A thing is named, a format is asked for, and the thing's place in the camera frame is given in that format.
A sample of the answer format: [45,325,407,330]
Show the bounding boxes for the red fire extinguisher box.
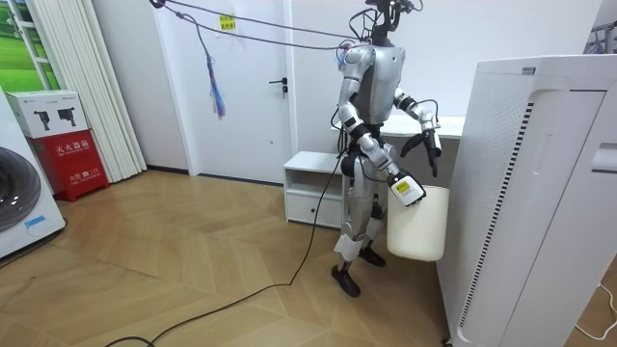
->
[31,128,111,202]

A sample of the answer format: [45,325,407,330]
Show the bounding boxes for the white cardboard box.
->
[5,90,91,140]

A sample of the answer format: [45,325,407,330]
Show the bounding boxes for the robot body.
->
[342,0,425,146]

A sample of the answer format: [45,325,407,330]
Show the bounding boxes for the black floor cable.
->
[102,108,351,347]

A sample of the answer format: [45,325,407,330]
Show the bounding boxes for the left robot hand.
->
[399,127,443,178]

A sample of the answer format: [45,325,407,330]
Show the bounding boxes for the grey metal rack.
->
[582,20,617,55]

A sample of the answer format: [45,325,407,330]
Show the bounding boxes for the white plastic waste bin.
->
[386,185,450,263]

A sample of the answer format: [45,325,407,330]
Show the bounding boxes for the robot legs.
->
[331,139,402,298]

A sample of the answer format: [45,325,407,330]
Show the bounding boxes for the cable bundle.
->
[148,0,361,120]

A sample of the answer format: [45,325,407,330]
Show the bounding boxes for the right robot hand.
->
[388,169,428,207]

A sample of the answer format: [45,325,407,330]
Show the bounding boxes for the white floor cable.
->
[573,282,617,341]

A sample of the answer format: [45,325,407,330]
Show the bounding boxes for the green landscape wall poster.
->
[0,0,62,93]

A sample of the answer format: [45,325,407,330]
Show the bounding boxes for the white door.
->
[152,0,296,185]

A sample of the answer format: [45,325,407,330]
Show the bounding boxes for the white washing machine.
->
[0,86,67,261]

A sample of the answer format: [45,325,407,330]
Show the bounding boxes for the white air purifier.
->
[436,53,617,347]

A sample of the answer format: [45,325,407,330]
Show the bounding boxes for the white bedside cabinet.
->
[282,150,349,229]

